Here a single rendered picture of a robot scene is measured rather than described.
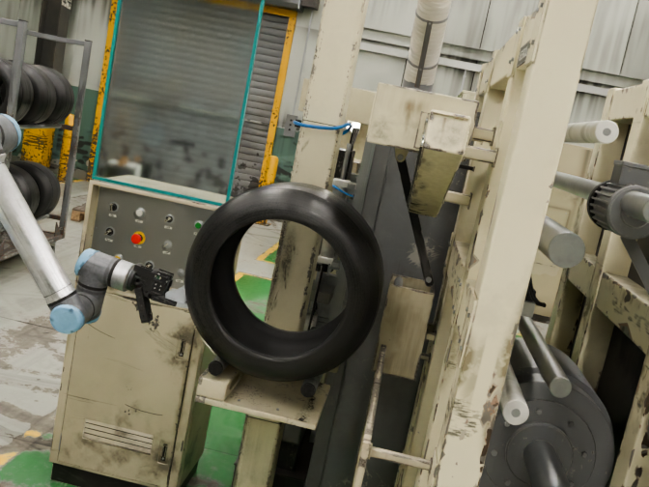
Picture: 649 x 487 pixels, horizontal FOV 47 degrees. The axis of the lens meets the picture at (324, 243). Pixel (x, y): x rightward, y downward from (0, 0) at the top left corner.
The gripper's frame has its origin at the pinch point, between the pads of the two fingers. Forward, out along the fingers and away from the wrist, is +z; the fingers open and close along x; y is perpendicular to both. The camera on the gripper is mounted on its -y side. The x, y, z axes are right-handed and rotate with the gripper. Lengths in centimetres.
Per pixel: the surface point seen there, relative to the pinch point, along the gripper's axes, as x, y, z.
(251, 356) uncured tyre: -12.3, -3.5, 24.0
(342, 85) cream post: 28, 78, 20
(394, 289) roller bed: 21, 22, 57
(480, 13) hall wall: 918, 264, 71
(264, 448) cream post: 28, -48, 33
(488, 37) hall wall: 918, 236, 93
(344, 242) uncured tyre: -12, 37, 39
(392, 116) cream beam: -34, 73, 41
